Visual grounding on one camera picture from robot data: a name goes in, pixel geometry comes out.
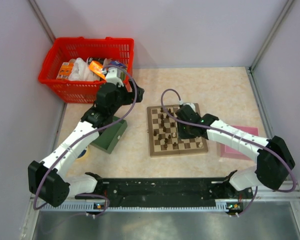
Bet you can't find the wooden chess board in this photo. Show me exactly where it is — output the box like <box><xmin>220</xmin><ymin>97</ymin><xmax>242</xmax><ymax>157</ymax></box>
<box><xmin>146</xmin><ymin>105</ymin><xmax>209</xmax><ymax>158</ymax></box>

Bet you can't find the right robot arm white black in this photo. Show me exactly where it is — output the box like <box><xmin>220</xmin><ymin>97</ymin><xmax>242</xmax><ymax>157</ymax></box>
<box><xmin>175</xmin><ymin>104</ymin><xmax>295</xmax><ymax>198</ymax></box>

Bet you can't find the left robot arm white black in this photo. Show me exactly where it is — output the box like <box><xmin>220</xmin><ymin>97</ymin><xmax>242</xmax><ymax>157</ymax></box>
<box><xmin>28</xmin><ymin>80</ymin><xmax>145</xmax><ymax>207</ymax></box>

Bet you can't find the orange snack box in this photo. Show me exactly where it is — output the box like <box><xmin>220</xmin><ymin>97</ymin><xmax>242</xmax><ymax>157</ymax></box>
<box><xmin>88</xmin><ymin>60</ymin><xmax>107</xmax><ymax>80</ymax></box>

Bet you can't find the blue red package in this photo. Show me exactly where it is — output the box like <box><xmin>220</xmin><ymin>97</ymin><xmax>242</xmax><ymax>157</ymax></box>
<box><xmin>106</xmin><ymin>60</ymin><xmax>128</xmax><ymax>73</ymax></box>

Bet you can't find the white plastic bag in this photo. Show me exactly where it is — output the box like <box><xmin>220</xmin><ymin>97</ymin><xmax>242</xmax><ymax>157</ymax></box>
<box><xmin>68</xmin><ymin>57</ymin><xmax>100</xmax><ymax>82</ymax></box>

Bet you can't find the dark green box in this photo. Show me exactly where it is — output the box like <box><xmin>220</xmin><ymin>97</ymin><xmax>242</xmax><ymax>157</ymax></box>
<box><xmin>90</xmin><ymin>119</ymin><xmax>128</xmax><ymax>154</ymax></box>

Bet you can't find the orange carton in basket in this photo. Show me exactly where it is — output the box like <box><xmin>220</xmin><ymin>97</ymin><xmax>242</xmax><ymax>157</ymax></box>
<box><xmin>56</xmin><ymin>62</ymin><xmax>74</xmax><ymax>80</ymax></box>

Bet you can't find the pink plastic box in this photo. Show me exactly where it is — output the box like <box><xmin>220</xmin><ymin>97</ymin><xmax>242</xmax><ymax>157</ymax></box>
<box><xmin>216</xmin><ymin>124</ymin><xmax>260</xmax><ymax>163</ymax></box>

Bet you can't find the yellow tape roll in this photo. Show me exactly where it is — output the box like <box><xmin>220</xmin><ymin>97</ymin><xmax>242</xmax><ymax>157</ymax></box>
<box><xmin>77</xmin><ymin>146</ymin><xmax>90</xmax><ymax>160</ymax></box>

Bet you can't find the red plastic basket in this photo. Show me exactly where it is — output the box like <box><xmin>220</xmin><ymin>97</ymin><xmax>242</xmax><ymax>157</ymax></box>
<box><xmin>38</xmin><ymin>37</ymin><xmax>134</xmax><ymax>104</ymax></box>

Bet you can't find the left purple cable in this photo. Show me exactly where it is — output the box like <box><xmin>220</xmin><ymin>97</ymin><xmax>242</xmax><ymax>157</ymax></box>
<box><xmin>33</xmin><ymin>65</ymin><xmax>137</xmax><ymax>217</ymax></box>

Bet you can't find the purple cable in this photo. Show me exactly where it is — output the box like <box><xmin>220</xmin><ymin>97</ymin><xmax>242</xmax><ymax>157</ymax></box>
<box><xmin>33</xmin><ymin>65</ymin><xmax>137</xmax><ymax>217</ymax></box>
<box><xmin>160</xmin><ymin>89</ymin><xmax>298</xmax><ymax>217</ymax></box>

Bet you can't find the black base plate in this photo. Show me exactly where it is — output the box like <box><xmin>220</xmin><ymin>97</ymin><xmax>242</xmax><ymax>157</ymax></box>
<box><xmin>74</xmin><ymin>177</ymin><xmax>255</xmax><ymax>208</ymax></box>

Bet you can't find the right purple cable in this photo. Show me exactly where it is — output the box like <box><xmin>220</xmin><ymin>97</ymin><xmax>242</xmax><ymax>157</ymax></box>
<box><xmin>160</xmin><ymin>89</ymin><xmax>298</xmax><ymax>217</ymax></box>

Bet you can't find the grey cable duct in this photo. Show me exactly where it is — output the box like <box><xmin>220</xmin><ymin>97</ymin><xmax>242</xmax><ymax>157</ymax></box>
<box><xmin>41</xmin><ymin>201</ymin><xmax>241</xmax><ymax>213</ymax></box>

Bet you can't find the aluminium frame rail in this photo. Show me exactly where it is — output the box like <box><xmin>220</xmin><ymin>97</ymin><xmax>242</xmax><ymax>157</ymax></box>
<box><xmin>29</xmin><ymin>181</ymin><xmax>300</xmax><ymax>201</ymax></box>

